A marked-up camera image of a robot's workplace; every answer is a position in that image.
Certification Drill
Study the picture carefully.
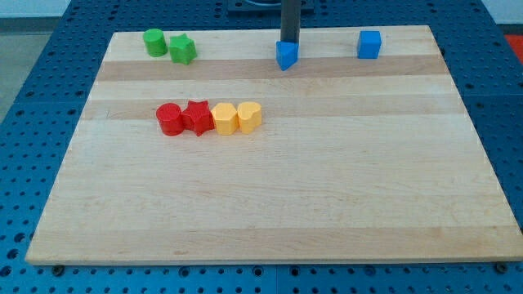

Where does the blue triangle block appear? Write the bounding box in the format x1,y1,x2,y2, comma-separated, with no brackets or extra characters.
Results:
275,41,299,71

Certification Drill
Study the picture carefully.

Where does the blue cube block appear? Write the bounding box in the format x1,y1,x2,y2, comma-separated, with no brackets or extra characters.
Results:
357,30,382,59

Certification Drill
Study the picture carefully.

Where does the yellow heart block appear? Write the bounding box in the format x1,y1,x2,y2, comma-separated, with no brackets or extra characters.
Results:
237,101,262,134

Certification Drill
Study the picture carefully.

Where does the yellow hexagon block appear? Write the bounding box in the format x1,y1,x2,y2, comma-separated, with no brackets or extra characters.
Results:
211,103,239,136

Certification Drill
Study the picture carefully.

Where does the red star block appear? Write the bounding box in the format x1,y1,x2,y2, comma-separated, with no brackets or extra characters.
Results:
181,100,215,136

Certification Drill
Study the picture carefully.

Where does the wooden board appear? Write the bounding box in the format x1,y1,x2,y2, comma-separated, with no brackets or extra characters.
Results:
26,25,522,265

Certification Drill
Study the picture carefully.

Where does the red cylinder block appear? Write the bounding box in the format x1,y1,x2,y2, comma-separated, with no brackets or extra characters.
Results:
156,103,185,136

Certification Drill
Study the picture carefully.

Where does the green star block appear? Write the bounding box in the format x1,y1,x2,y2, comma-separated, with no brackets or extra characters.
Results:
168,33,197,65

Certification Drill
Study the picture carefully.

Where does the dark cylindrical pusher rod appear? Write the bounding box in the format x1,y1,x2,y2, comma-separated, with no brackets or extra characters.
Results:
280,0,301,43

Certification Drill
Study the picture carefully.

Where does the green cylinder block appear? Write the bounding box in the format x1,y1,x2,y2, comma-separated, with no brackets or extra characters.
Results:
142,29,168,57

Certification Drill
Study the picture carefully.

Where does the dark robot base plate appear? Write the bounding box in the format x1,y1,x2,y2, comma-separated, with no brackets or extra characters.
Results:
224,0,315,16

